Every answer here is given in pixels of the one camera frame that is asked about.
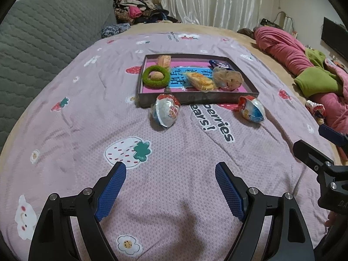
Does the purple printed blanket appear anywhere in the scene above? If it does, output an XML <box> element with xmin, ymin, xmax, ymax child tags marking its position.
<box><xmin>0</xmin><ymin>31</ymin><xmax>340</xmax><ymax>261</ymax></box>

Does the white metal rack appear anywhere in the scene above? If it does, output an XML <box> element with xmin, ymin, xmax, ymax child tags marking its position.
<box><xmin>276</xmin><ymin>11</ymin><xmax>295</xmax><ymax>32</ymax></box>

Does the blue and white egg capsule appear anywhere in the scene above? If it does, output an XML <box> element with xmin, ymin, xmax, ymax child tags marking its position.
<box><xmin>238</xmin><ymin>95</ymin><xmax>265</xmax><ymax>123</ymax></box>

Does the red and white egg capsule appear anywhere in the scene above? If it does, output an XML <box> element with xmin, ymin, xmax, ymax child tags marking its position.
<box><xmin>150</xmin><ymin>93</ymin><xmax>181</xmax><ymax>127</ymax></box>

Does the orange snack packet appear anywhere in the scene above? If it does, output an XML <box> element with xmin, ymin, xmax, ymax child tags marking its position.
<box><xmin>158</xmin><ymin>55</ymin><xmax>172</xmax><ymax>68</ymax></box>

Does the dark patterned cloth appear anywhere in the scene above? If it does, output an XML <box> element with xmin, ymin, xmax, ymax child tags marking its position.
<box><xmin>101</xmin><ymin>23</ymin><xmax>131</xmax><ymax>38</ymax></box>

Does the pile of clothes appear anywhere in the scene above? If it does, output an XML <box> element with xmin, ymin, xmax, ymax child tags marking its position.
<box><xmin>107</xmin><ymin>0</ymin><xmax>181</xmax><ymax>25</ymax></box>

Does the green fuzzy hair ring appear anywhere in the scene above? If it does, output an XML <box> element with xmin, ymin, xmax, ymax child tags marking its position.
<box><xmin>142</xmin><ymin>65</ymin><xmax>171</xmax><ymax>89</ymax></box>

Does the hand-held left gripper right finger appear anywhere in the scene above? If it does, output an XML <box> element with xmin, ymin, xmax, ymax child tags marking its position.
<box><xmin>215</xmin><ymin>162</ymin><xmax>316</xmax><ymax>261</ymax></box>

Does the black television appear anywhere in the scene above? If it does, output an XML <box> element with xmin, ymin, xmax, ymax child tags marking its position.
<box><xmin>321</xmin><ymin>17</ymin><xmax>348</xmax><ymax>62</ymax></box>

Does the person's right forearm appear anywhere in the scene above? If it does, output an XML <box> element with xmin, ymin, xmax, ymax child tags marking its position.
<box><xmin>314</xmin><ymin>213</ymin><xmax>348</xmax><ymax>261</ymax></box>

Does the blue snack packet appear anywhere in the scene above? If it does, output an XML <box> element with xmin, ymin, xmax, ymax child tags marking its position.
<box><xmin>209</xmin><ymin>60</ymin><xmax>230</xmax><ymax>69</ymax></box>

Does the small red and white cloth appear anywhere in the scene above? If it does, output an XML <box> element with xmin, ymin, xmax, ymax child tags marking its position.
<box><xmin>305</xmin><ymin>100</ymin><xmax>327</xmax><ymax>125</ymax></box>

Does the dark bag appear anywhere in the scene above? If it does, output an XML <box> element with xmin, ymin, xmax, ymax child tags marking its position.
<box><xmin>260</xmin><ymin>18</ymin><xmax>280</xmax><ymax>28</ymax></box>

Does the white curtain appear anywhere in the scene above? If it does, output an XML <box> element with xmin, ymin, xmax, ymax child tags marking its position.
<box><xmin>156</xmin><ymin>0</ymin><xmax>275</xmax><ymax>32</ymax></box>

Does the beige snack bag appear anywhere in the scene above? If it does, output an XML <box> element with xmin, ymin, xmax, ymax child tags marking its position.
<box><xmin>211</xmin><ymin>67</ymin><xmax>243</xmax><ymax>91</ymax></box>

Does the green cloth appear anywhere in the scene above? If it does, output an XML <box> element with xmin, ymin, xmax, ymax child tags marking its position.
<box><xmin>294</xmin><ymin>48</ymin><xmax>343</xmax><ymax>97</ymax></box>

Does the dark shallow cardboard box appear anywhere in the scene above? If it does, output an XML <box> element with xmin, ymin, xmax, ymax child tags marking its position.
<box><xmin>136</xmin><ymin>54</ymin><xmax>259</xmax><ymax>109</ymax></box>

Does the yellow snack packet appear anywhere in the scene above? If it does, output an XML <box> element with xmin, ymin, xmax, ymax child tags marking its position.
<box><xmin>186</xmin><ymin>72</ymin><xmax>217</xmax><ymax>91</ymax></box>

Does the pink quilt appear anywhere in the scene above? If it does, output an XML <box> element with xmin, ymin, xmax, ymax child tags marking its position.
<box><xmin>254</xmin><ymin>27</ymin><xmax>348</xmax><ymax>134</ymax></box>

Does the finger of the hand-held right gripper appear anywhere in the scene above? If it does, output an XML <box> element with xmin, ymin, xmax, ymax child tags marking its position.
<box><xmin>318</xmin><ymin>124</ymin><xmax>348</xmax><ymax>148</ymax></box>
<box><xmin>293</xmin><ymin>139</ymin><xmax>334</xmax><ymax>173</ymax></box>

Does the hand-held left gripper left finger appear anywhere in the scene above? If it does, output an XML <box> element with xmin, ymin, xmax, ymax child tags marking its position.
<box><xmin>28</xmin><ymin>161</ymin><xmax>127</xmax><ymax>261</ymax></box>

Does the grey quilted headboard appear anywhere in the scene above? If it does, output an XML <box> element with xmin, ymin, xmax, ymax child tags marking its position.
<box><xmin>0</xmin><ymin>0</ymin><xmax>117</xmax><ymax>153</ymax></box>

